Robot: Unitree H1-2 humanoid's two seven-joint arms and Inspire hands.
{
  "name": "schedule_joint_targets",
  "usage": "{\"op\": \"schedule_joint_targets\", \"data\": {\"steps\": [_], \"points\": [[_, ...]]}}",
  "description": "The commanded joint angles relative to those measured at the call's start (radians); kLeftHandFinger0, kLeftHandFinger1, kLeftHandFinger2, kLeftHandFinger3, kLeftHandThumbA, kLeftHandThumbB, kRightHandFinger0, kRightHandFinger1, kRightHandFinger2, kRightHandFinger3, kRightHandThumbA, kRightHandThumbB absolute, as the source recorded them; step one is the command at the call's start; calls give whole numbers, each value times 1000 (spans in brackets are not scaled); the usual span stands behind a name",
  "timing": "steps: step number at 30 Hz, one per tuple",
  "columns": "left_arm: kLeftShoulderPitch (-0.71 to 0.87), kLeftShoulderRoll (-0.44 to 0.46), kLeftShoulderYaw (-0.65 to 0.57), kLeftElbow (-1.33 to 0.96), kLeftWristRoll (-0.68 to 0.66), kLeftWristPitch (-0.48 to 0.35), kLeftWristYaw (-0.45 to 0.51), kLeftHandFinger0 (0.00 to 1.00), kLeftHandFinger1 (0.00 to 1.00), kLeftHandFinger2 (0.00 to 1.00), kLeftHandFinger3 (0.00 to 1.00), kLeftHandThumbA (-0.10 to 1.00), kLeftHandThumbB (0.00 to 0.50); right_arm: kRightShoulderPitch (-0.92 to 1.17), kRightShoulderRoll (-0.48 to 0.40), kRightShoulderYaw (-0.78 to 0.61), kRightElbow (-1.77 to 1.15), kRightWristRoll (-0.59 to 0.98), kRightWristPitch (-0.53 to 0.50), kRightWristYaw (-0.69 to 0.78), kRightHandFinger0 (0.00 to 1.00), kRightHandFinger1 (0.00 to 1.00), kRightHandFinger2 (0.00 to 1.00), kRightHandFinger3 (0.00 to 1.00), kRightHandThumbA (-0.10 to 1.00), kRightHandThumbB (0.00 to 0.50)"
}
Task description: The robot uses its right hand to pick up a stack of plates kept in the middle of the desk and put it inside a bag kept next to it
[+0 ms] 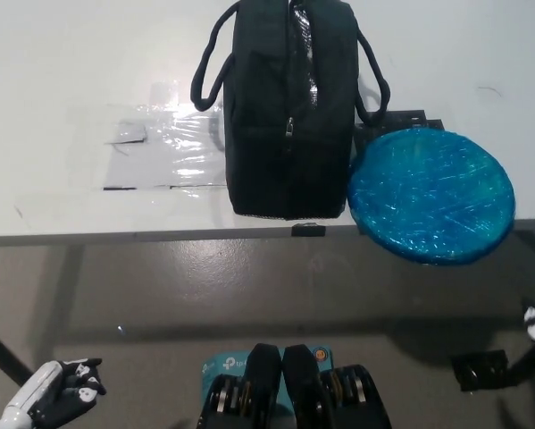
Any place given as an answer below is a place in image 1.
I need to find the white and black left hand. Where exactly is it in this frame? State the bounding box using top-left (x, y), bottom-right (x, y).
top-left (0, 357), bottom-right (108, 429)

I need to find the blue plastic-wrapped plate stack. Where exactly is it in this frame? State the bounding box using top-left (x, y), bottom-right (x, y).
top-left (346, 127), bottom-right (517, 269)

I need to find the teal tp-link box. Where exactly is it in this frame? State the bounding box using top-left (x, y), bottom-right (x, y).
top-left (199, 342), bottom-right (338, 410)

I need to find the large black tape patch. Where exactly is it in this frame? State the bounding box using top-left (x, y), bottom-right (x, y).
top-left (354, 108), bottom-right (445, 149)

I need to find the small grey paper piece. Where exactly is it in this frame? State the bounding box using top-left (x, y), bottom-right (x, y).
top-left (104, 122), bottom-right (148, 145)

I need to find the clear plastic sheet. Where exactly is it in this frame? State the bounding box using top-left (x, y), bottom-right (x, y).
top-left (65, 80), bottom-right (232, 191)

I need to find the black fabric bag with handles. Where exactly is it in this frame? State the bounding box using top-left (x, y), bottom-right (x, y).
top-left (189, 0), bottom-right (392, 223)

